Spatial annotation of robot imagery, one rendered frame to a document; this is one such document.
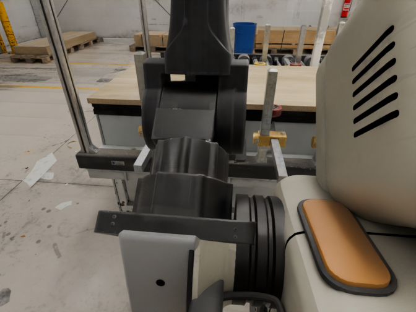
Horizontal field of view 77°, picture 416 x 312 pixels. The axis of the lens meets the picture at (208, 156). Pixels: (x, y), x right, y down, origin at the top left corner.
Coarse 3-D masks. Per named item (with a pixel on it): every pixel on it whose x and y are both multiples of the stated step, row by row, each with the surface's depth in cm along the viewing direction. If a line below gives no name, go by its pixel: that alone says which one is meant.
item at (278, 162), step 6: (270, 144) 110; (276, 144) 105; (276, 150) 101; (276, 156) 98; (282, 156) 98; (276, 162) 94; (282, 162) 94; (276, 168) 93; (282, 168) 91; (276, 174) 92; (282, 174) 88
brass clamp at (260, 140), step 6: (258, 132) 112; (270, 132) 112; (276, 132) 112; (258, 138) 110; (264, 138) 110; (270, 138) 109; (276, 138) 109; (282, 138) 109; (258, 144) 111; (264, 144) 111; (282, 144) 110
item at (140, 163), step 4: (144, 148) 101; (148, 148) 101; (144, 152) 98; (148, 152) 98; (152, 152) 103; (140, 156) 96; (144, 156) 96; (148, 156) 98; (136, 160) 93; (140, 160) 93; (144, 160) 94; (148, 160) 98; (136, 164) 91; (140, 164) 91; (144, 164) 94; (136, 168) 92; (140, 168) 92
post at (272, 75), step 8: (272, 72) 96; (272, 80) 97; (272, 88) 99; (264, 96) 103; (272, 96) 100; (264, 104) 102; (272, 104) 102; (264, 112) 104; (264, 120) 106; (264, 128) 108; (264, 152) 114
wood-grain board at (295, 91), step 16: (112, 80) 153; (128, 80) 153; (256, 80) 153; (288, 80) 153; (304, 80) 153; (96, 96) 131; (112, 96) 131; (128, 96) 131; (256, 96) 131; (288, 96) 131; (304, 96) 131
